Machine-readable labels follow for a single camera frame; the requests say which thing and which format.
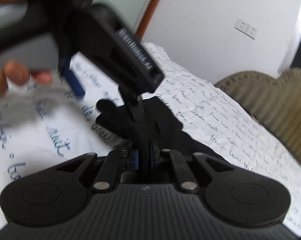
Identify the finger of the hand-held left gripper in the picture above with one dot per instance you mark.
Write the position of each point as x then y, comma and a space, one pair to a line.
76, 80
135, 105

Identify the grey cloth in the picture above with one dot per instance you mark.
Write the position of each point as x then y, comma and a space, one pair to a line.
28, 105

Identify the white script-print bed sheet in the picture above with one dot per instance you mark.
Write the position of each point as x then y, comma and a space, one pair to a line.
215, 120

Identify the olive padded headboard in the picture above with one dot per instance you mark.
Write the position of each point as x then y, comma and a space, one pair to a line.
273, 97

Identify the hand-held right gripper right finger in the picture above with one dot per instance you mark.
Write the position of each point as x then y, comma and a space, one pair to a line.
153, 156

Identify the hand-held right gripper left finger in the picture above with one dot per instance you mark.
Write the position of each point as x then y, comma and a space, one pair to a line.
133, 158

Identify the white wall socket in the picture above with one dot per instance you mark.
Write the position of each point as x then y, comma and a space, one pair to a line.
246, 28

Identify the person's left hand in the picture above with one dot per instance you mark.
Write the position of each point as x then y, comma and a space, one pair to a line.
13, 76

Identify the black pants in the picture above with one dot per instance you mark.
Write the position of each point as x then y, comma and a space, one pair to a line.
160, 135

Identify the wooden door frame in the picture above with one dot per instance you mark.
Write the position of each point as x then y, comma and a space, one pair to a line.
150, 10

